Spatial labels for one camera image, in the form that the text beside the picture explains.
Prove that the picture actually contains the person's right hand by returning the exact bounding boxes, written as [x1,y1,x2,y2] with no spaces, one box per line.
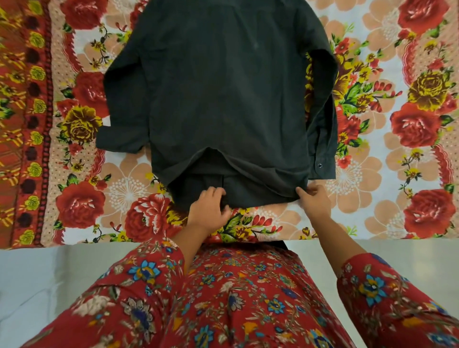
[295,183,332,220]

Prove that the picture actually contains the red floral dress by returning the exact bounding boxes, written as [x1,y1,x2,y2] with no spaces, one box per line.
[20,235,459,348]

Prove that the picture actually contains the black shirt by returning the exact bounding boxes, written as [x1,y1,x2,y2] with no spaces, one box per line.
[95,0,339,212]

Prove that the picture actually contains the person's right forearm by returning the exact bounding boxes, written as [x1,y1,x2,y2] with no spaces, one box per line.
[307,212,368,277]

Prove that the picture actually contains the person's left forearm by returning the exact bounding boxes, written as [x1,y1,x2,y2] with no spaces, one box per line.
[171,226,221,277]

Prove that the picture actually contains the bed with floral sheet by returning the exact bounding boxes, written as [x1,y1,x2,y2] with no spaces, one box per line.
[0,0,459,348]

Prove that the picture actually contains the person's left hand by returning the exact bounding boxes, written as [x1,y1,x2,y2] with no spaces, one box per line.
[186,185,233,236]

